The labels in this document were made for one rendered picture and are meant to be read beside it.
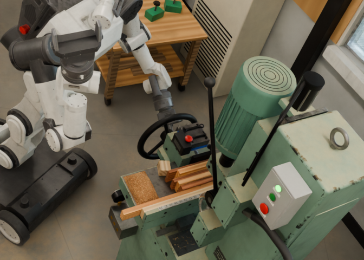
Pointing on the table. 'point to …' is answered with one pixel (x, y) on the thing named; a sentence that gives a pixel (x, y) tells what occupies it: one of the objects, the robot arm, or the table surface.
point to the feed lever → (209, 82)
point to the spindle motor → (252, 101)
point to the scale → (179, 202)
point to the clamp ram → (200, 156)
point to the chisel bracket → (222, 173)
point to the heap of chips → (141, 187)
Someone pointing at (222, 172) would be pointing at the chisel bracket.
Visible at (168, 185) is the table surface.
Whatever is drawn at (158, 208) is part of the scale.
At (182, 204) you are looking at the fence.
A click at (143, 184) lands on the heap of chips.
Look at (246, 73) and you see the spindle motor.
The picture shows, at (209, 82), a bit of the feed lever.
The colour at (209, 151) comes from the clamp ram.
